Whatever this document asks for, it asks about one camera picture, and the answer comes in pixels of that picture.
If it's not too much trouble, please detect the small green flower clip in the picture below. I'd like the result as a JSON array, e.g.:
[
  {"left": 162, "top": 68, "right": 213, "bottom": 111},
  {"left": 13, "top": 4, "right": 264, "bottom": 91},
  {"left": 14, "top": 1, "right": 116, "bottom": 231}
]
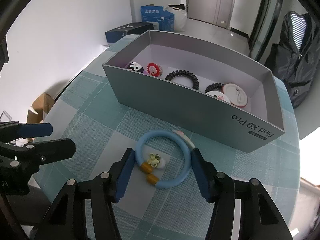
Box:
[{"left": 147, "top": 153, "right": 166, "bottom": 169}]

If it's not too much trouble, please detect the light blue ring bracelet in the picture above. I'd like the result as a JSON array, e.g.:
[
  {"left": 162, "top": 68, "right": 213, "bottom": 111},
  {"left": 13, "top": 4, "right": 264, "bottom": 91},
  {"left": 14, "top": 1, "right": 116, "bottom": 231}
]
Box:
[{"left": 135, "top": 129, "right": 194, "bottom": 189}]

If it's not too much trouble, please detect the grey cardboard box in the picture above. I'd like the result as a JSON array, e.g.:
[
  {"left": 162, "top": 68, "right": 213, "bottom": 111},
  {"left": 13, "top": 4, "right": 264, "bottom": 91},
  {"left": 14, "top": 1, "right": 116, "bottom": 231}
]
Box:
[{"left": 103, "top": 30, "right": 285, "bottom": 153}]

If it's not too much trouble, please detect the white red rimmed badge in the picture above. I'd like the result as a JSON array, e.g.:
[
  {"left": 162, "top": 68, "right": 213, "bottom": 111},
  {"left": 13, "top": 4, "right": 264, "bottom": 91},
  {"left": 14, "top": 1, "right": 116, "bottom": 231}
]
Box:
[{"left": 222, "top": 83, "right": 248, "bottom": 108}]

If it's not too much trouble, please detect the small black spiral hair tie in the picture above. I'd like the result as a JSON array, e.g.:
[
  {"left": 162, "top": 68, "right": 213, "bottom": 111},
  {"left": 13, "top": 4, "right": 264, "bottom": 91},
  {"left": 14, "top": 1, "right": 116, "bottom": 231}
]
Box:
[{"left": 204, "top": 82, "right": 226, "bottom": 94}]

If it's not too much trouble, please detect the large black spiral hair tie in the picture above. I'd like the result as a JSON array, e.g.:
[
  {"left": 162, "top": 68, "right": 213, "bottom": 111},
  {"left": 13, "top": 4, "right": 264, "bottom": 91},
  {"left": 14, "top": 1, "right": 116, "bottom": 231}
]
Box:
[{"left": 164, "top": 70, "right": 200, "bottom": 91}]

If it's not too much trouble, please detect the red flower hair clip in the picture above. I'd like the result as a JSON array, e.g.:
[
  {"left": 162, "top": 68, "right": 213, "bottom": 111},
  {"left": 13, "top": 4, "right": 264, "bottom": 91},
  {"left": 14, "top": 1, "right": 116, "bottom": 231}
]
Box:
[{"left": 146, "top": 62, "right": 163, "bottom": 77}]

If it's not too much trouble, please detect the brown cardboard box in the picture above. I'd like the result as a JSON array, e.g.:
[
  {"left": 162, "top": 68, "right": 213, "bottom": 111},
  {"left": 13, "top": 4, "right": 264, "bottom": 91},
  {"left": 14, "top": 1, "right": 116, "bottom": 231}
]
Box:
[{"left": 27, "top": 93, "right": 55, "bottom": 124}]

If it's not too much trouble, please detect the teal plaid tablecloth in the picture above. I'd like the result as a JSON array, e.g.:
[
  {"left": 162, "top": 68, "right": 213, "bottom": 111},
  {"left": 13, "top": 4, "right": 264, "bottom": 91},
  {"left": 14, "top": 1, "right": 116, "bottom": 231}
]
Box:
[{"left": 35, "top": 35, "right": 300, "bottom": 239}]

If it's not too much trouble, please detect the black white character badge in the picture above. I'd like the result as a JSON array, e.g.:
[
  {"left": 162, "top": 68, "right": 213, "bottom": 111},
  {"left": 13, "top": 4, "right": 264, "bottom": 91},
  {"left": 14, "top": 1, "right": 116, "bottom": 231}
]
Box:
[{"left": 127, "top": 62, "right": 144, "bottom": 73}]

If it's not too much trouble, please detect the dark blue shoe box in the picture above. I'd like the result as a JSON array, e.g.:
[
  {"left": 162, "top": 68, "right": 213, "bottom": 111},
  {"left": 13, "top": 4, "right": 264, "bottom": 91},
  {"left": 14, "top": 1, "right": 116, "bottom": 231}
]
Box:
[{"left": 105, "top": 22, "right": 153, "bottom": 43}]

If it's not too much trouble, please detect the black backpack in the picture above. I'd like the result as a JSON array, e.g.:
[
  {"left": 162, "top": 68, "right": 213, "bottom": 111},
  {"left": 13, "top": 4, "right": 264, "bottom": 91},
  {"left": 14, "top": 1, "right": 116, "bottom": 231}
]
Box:
[{"left": 265, "top": 11, "right": 319, "bottom": 108}]

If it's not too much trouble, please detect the bright blue cardboard box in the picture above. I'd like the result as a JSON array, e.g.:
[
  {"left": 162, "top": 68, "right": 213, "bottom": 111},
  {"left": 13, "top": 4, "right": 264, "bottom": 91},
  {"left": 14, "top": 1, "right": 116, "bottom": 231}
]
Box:
[{"left": 140, "top": 5, "right": 175, "bottom": 32}]

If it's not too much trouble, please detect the white plastic bag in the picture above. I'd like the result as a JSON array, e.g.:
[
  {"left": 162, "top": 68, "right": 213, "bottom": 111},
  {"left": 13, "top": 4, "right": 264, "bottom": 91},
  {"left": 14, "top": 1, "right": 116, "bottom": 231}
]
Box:
[{"left": 165, "top": 4, "right": 188, "bottom": 33}]

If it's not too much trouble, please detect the grey door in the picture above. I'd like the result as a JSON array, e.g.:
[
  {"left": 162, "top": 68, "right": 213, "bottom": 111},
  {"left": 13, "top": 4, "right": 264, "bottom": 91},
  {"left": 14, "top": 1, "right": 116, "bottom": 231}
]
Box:
[{"left": 187, "top": 0, "right": 235, "bottom": 29}]

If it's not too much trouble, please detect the black framed glass door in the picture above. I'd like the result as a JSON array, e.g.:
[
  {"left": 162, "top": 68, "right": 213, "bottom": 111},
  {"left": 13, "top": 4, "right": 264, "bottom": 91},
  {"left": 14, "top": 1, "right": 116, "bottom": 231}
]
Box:
[{"left": 248, "top": 0, "right": 283, "bottom": 61}]

